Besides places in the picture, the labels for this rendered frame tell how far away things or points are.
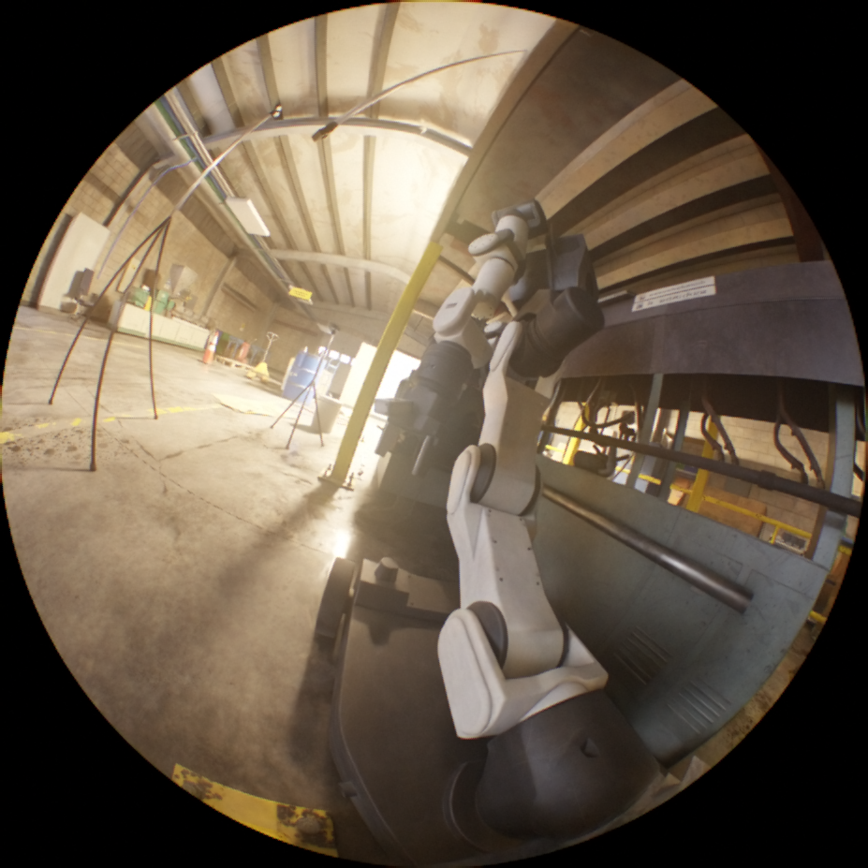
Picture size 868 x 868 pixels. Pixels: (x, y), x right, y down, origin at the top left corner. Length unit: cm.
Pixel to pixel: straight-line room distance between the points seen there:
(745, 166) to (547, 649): 159
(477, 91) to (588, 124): 398
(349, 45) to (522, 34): 250
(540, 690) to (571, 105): 172
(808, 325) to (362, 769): 130
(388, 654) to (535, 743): 29
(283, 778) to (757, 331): 147
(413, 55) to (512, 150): 417
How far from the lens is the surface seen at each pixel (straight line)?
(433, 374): 40
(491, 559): 43
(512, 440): 56
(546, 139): 160
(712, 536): 80
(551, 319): 57
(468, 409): 154
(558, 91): 151
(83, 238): 825
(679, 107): 133
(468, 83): 544
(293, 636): 68
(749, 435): 600
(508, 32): 515
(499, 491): 52
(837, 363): 102
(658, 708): 90
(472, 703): 33
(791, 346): 102
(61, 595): 79
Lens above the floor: 56
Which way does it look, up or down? 3 degrees down
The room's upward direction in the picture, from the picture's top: 21 degrees clockwise
